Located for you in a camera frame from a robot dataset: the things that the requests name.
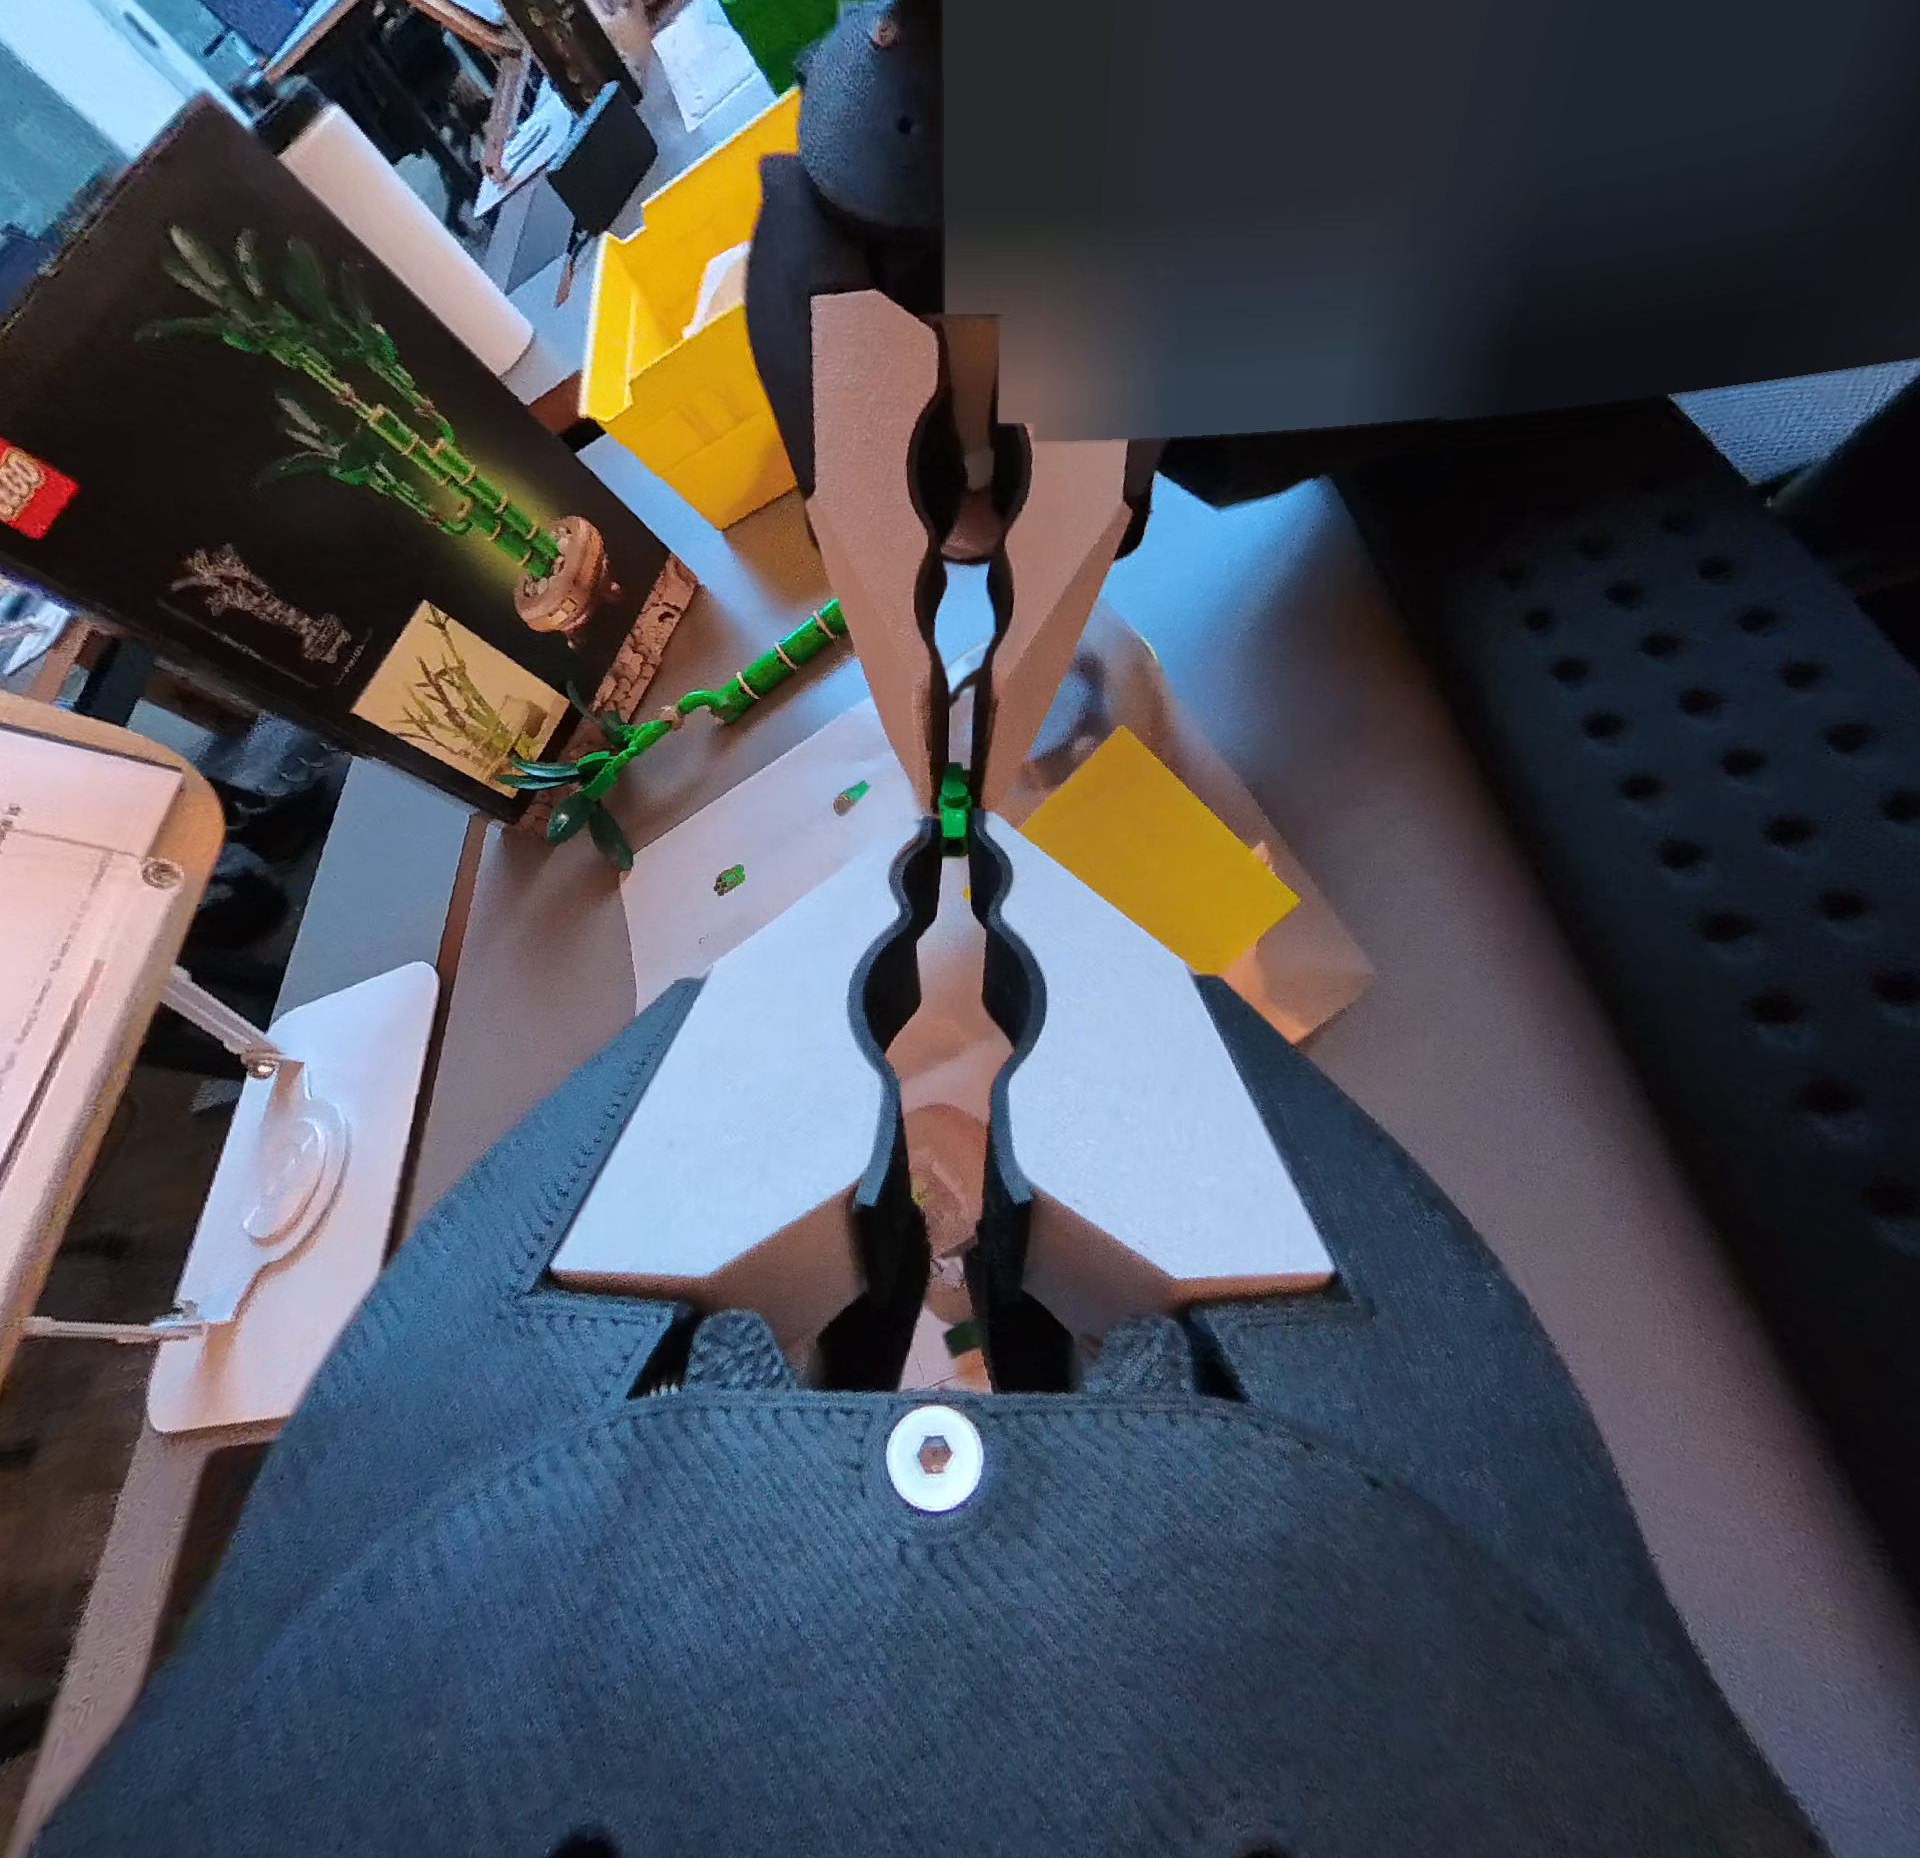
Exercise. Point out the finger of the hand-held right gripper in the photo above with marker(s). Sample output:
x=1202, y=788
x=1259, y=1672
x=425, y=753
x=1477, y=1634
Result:
x=862, y=463
x=1073, y=537

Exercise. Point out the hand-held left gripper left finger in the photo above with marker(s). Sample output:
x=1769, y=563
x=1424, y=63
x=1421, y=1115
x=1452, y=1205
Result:
x=722, y=1139

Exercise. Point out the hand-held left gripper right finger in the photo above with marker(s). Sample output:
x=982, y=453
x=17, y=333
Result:
x=1154, y=1139

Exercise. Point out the small green brick piece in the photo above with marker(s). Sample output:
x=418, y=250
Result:
x=953, y=808

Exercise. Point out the grey desk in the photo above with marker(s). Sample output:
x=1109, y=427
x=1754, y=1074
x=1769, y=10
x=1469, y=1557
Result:
x=376, y=869
x=1424, y=1139

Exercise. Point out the green plastic bin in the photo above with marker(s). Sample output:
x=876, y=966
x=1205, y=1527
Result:
x=781, y=13

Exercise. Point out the yellow plastic bin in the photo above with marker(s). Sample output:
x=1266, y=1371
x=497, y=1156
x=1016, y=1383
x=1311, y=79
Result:
x=673, y=419

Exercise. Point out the white crumpled paper bags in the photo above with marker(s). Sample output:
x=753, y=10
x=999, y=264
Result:
x=719, y=290

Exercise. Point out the long leafy brick bamboo stalk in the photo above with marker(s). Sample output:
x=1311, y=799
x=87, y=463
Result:
x=748, y=678

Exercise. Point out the black power adapter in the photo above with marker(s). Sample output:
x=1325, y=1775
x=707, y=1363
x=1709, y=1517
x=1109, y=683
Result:
x=600, y=164

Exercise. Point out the yellow paper sheet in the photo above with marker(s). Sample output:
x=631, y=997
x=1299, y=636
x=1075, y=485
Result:
x=1154, y=851

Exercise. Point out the open instruction booklet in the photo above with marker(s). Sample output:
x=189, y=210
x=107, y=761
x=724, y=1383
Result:
x=748, y=823

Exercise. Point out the white document stand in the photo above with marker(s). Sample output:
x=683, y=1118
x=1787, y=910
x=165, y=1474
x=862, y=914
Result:
x=345, y=1214

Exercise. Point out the black perforated chair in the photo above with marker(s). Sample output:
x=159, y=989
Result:
x=1724, y=778

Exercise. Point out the black bamboo toy set box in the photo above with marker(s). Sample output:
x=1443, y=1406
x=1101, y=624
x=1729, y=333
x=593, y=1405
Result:
x=178, y=419

